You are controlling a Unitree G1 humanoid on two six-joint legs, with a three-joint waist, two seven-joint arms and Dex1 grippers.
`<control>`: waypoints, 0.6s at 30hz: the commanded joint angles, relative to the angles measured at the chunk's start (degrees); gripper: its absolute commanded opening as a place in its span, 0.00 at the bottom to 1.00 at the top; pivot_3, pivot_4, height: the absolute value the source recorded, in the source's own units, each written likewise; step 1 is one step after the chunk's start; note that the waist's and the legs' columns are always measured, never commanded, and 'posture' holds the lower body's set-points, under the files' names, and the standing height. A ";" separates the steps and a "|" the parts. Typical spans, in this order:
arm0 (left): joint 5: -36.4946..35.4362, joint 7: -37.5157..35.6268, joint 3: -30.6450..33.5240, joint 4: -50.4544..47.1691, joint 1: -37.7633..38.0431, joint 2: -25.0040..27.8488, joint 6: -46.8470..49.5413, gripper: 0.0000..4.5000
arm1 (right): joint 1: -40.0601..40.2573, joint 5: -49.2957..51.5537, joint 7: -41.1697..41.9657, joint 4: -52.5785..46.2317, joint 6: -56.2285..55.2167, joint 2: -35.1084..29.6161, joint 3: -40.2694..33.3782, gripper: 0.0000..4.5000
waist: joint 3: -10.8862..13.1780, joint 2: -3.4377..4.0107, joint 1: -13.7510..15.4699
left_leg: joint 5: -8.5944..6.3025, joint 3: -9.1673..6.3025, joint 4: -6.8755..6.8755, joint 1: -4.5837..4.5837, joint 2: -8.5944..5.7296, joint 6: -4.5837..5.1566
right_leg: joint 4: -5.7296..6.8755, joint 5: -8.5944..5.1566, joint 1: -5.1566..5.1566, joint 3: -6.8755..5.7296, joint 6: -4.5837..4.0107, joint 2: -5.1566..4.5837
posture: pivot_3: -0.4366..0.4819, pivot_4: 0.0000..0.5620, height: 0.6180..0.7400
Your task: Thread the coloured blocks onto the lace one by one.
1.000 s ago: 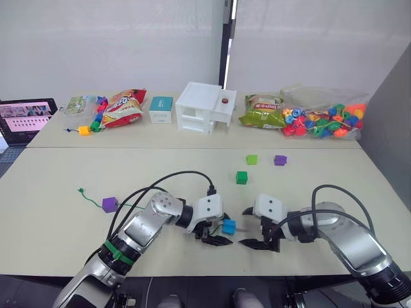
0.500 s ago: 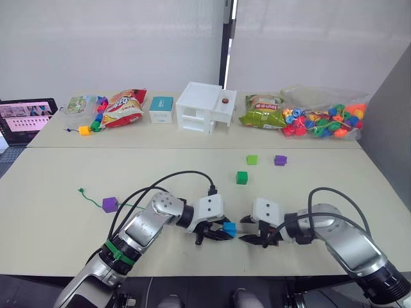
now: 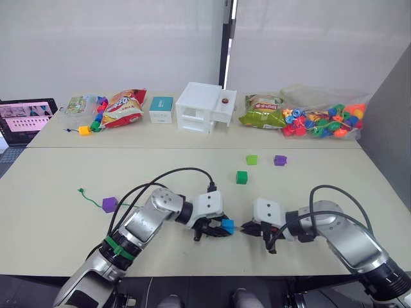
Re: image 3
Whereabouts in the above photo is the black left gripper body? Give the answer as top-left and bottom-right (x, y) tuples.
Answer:
(193, 215), (225, 241)

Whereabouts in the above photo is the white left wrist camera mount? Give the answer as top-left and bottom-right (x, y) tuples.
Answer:
(191, 191), (224, 230)

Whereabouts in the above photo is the clear bag of coloured beads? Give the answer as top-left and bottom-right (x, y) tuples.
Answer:
(279, 83), (370, 141)

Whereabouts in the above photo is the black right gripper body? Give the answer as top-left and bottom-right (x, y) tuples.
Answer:
(260, 221), (279, 241)

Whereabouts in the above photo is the small green printed packet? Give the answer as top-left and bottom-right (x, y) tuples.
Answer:
(64, 95), (97, 116)

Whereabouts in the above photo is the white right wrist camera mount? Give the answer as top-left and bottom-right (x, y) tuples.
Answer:
(252, 198), (288, 229)

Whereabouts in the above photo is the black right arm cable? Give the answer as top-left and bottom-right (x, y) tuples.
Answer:
(266, 184), (375, 254)

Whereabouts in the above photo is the green snack bag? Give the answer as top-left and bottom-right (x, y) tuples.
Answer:
(238, 93), (286, 130)

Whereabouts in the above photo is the red snack bag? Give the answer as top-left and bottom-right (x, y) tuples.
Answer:
(101, 89), (148, 129)

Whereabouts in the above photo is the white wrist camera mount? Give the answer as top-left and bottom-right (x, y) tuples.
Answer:
(252, 198), (288, 229)
(191, 191), (224, 230)

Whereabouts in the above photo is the teal and white box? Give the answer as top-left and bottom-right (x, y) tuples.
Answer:
(148, 96), (174, 124)

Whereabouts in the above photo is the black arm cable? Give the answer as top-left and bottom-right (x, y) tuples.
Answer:
(266, 184), (375, 254)
(107, 166), (218, 240)

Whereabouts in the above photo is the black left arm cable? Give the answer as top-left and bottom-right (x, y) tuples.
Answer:
(107, 166), (218, 240)

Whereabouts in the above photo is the green lace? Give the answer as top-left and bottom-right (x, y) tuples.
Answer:
(77, 188), (243, 230)

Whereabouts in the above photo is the black vertical post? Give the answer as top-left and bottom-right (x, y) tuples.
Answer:
(219, 0), (238, 90)

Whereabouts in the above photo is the dark rounded shape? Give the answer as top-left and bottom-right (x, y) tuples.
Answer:
(231, 287), (258, 308)

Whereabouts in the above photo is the white plastic house model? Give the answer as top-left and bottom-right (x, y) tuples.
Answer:
(175, 81), (238, 135)

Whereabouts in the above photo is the grey partition panel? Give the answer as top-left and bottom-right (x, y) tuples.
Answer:
(358, 41), (411, 232)

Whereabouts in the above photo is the green cable tie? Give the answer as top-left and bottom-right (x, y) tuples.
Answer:
(105, 235), (136, 261)

